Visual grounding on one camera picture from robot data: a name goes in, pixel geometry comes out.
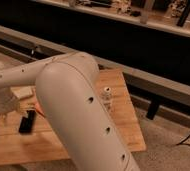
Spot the long wooden bench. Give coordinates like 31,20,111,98
0,26,190,110

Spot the black eraser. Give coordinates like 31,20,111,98
18,110,36,134

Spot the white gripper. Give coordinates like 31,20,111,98
0,88,19,115

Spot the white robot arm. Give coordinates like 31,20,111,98
0,52,140,171

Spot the white sponge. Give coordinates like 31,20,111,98
14,87,33,100

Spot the white plastic bottle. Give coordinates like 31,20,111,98
101,87,112,112

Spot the wooden table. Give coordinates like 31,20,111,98
0,69,146,166

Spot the orange carrot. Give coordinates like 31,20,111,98
34,103,45,117

